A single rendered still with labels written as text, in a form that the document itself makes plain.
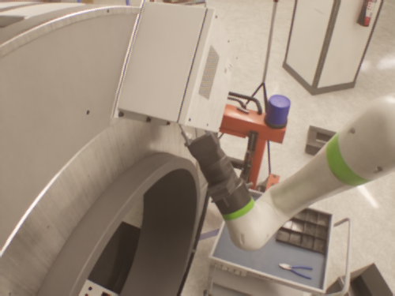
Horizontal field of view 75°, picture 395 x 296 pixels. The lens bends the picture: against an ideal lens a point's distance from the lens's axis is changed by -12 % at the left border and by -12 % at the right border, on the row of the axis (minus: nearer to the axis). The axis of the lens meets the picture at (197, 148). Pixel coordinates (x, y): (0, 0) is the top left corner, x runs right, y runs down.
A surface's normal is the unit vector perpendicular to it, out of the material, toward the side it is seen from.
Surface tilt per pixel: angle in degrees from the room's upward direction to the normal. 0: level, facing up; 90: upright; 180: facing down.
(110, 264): 24
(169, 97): 48
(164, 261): 40
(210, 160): 53
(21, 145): 90
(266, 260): 0
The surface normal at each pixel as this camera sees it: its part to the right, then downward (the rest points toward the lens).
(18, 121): 0.93, 0.26
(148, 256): -0.23, -0.11
